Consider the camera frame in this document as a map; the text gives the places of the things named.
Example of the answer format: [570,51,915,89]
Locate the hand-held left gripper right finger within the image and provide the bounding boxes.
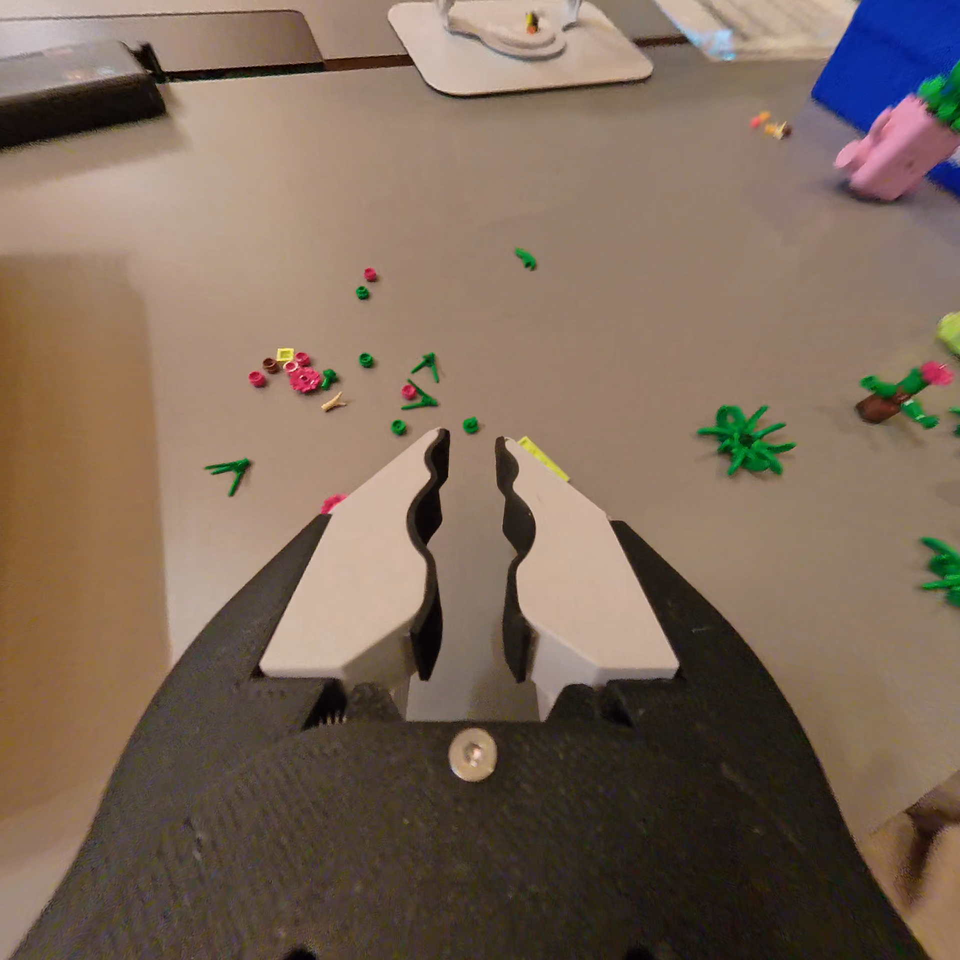
[493,435,681,714]

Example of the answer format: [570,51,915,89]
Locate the lime green flat toy plate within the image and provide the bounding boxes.
[517,436,571,483]

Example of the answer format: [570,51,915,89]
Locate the white book stand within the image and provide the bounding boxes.
[387,0,654,97]

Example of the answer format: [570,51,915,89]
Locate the pink toy pot with plant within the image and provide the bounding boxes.
[834,75,960,202]

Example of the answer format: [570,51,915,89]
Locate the white paper sheets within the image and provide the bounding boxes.
[652,0,860,61]

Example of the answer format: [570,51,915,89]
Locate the dark table cable hatch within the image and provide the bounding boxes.
[0,9,325,76]

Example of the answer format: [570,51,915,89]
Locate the blue box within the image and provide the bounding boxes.
[811,0,960,198]

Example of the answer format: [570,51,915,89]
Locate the flat black device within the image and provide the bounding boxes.
[0,39,168,149]

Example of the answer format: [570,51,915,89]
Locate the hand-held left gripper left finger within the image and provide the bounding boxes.
[257,427,453,685]

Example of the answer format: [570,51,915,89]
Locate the green toy leaf cluster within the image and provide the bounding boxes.
[918,536,960,597]
[696,403,798,479]

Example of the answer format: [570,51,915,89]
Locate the scattered small toy pieces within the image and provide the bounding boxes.
[204,247,538,519]

